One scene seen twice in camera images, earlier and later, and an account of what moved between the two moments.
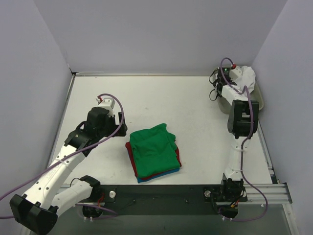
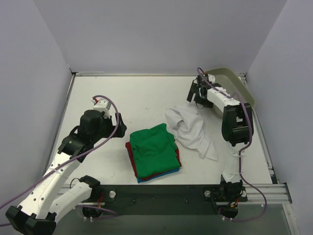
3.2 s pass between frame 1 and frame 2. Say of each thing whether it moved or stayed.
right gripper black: moved
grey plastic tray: moved
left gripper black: stayed
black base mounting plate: stayed
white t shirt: moved
